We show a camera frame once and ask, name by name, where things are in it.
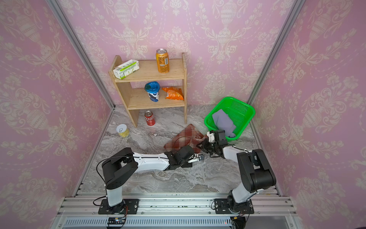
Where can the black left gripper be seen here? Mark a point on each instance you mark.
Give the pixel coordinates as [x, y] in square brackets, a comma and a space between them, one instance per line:
[188, 165]

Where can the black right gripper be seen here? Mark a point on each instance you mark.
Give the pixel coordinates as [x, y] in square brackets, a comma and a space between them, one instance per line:
[205, 147]

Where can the red plaid skirt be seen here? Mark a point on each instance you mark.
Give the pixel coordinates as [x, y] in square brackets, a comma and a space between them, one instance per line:
[190, 136]

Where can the lavender skirt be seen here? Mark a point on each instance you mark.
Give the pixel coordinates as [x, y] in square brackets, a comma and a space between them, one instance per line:
[224, 122]

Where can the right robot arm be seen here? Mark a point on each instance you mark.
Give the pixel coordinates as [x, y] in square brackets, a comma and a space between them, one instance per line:
[255, 170]

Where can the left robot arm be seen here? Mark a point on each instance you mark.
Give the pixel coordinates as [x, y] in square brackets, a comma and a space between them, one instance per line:
[120, 167]

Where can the green plastic perforated basket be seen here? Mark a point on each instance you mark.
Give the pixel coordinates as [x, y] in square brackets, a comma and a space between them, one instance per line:
[240, 113]

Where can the red cola can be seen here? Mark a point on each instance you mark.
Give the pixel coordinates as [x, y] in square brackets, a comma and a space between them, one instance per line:
[149, 117]

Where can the orange snack bag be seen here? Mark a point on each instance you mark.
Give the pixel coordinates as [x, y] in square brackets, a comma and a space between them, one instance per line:
[174, 93]

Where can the yellow white can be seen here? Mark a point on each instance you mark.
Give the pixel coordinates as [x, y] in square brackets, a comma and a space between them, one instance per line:
[123, 130]

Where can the wooden two-tier shelf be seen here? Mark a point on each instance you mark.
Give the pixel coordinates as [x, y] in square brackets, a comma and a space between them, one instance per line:
[141, 91]

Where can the small black circuit board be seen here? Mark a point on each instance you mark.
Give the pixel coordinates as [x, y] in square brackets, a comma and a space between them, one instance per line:
[116, 221]

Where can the orange drink can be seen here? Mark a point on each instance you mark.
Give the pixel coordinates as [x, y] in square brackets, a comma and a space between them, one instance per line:
[162, 58]

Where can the white green tissue box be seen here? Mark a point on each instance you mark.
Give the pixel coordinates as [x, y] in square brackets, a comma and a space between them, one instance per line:
[125, 69]

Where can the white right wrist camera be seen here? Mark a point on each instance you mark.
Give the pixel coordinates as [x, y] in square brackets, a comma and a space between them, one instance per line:
[211, 136]

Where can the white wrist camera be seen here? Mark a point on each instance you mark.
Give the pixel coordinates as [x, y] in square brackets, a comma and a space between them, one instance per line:
[211, 136]
[196, 158]

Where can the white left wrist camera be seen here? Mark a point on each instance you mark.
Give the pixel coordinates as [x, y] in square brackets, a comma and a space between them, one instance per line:
[196, 158]

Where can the aluminium mounting rail frame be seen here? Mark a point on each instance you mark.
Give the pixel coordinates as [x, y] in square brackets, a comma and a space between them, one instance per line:
[179, 211]

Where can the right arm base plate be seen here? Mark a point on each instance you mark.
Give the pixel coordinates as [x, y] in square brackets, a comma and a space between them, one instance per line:
[225, 206]

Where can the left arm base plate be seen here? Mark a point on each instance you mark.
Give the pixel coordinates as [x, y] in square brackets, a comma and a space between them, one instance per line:
[126, 207]

